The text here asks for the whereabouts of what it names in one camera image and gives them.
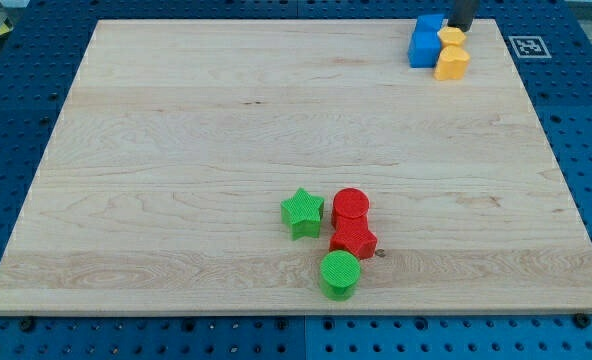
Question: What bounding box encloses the green star block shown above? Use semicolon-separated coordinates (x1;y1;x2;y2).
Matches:
280;188;324;240

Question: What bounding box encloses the red cylinder block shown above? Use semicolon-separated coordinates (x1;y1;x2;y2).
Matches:
331;188;370;229

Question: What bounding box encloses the red star block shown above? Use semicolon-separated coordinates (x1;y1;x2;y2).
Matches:
329;217;378;260

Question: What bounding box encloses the wooden board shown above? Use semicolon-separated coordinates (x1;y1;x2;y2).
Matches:
0;19;592;316

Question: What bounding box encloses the yellow hexagon block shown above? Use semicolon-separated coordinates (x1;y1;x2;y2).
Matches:
437;26;467;48

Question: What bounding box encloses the green cylinder block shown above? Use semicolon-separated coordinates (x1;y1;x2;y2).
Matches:
319;250;361;301

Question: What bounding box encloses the yellow heart block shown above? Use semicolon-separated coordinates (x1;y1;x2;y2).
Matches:
433;45;471;81

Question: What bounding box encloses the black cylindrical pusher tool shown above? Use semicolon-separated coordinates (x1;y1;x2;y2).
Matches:
447;0;480;33

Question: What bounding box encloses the white fiducial marker tag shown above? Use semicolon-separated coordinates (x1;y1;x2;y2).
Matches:
508;35;551;59

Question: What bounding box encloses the blue cube block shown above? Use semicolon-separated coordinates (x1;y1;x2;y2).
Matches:
408;31;441;68

